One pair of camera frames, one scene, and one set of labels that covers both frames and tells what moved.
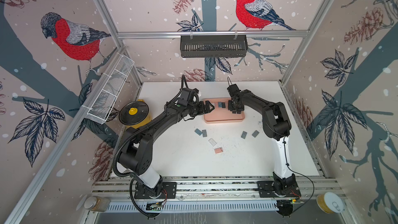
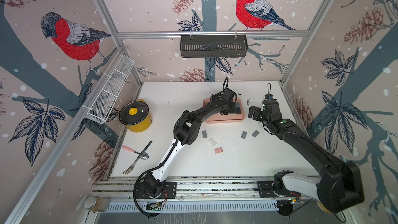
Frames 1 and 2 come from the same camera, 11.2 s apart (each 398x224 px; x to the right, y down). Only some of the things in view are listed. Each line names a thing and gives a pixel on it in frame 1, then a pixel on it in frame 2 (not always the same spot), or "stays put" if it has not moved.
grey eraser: (243, 135) stays put
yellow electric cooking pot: (134, 113) stays put
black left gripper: (202, 111) -> (233, 109)
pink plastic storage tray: (221, 115) stays put
